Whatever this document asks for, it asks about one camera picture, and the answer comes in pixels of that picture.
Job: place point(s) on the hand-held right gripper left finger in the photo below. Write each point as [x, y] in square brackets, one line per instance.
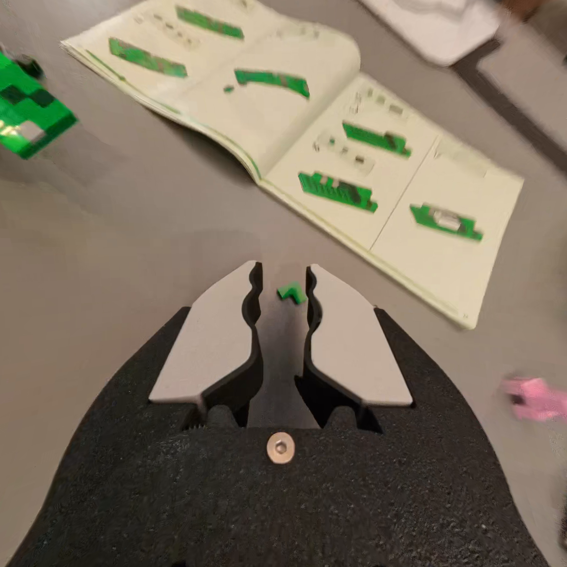
[208, 350]

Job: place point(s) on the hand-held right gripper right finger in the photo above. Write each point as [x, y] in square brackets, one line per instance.
[354, 354]

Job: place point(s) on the green corner-shaped tile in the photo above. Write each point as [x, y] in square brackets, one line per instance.
[292, 293]

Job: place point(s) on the green studded plate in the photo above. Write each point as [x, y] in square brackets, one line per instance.
[26, 115]

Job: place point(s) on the pink pig figure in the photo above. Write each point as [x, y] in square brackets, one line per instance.
[536, 398]

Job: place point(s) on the building instruction booklet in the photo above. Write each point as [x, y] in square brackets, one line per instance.
[274, 124]

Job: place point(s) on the dark green brick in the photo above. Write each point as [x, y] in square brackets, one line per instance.
[32, 66]

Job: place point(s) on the white stand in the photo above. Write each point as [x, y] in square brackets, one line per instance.
[443, 26]

